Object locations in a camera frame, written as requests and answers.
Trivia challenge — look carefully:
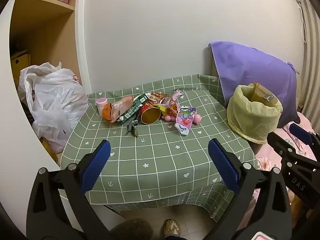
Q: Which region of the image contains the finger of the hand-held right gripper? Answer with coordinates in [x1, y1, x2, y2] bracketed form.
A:
[266, 131, 320, 173]
[289, 123, 320, 155]

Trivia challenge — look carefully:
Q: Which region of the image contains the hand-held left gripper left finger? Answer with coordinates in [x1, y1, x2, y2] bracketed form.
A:
[26, 139, 112, 240]

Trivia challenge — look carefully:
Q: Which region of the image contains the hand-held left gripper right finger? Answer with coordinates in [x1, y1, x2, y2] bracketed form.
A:
[204, 138, 293, 240]

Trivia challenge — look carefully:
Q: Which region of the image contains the waste bin with yellow liner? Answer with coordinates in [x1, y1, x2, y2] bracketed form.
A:
[227, 82, 283, 144]

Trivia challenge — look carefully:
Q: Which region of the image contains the dark scrap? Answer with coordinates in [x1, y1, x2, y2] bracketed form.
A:
[125, 120, 139, 138]

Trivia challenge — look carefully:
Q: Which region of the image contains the salmon pink wrapper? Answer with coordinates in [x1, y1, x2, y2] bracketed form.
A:
[110, 96, 134, 123]

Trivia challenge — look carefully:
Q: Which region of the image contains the pink white printed packet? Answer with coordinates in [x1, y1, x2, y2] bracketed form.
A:
[174, 105, 197, 136]

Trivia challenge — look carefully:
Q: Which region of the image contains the green snack wrapper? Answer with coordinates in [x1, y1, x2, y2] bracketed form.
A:
[119, 93, 150, 123]

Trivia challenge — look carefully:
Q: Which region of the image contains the red round paper tub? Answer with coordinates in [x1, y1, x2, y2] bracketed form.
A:
[139, 102, 161, 125]

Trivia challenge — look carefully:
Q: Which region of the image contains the red shiny wrapper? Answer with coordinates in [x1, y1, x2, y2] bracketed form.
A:
[166, 104, 181, 117]

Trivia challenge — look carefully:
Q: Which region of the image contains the clear pink wrapper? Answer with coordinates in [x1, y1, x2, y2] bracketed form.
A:
[164, 89, 185, 105]

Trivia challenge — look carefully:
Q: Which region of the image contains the red snack packet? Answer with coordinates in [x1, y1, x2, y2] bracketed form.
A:
[147, 92, 167, 105]

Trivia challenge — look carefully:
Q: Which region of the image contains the pink floral bedsheet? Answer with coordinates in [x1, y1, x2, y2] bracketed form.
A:
[251, 112, 320, 220]

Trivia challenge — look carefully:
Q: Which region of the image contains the green checked tablecloth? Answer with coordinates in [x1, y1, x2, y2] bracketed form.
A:
[60, 74, 258, 217]

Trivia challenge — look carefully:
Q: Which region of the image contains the yellow plastic item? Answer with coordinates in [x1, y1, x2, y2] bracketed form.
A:
[41, 137, 58, 163]

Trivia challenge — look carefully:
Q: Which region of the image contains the pink caterpillar toy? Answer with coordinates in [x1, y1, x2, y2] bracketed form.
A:
[161, 114, 202, 125]

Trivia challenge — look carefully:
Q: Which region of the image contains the small pink bottle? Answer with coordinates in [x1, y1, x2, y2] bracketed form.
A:
[96, 97, 108, 117]

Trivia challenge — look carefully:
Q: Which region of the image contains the striped beige curtain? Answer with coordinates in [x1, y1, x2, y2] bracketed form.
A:
[296, 0, 320, 120]

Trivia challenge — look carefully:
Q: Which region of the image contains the white plastic bag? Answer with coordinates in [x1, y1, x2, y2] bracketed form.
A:
[17, 61, 90, 153]

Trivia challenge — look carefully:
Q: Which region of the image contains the purple pillow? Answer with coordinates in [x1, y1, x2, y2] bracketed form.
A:
[209, 41, 302, 128]

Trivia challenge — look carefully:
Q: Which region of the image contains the knitted slipper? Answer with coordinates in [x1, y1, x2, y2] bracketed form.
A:
[160, 219, 182, 238]

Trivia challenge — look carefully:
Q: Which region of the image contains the beige bed headboard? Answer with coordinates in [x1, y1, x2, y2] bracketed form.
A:
[205, 42, 218, 78]

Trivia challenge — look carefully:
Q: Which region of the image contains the yellow storage box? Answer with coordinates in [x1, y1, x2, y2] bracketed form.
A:
[10, 50, 32, 80]

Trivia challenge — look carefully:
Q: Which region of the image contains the wooden shelf unit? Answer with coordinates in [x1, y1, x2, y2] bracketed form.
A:
[0, 0, 94, 178]

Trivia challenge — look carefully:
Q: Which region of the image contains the white cord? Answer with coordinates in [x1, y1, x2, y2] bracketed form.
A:
[299, 1, 307, 43]

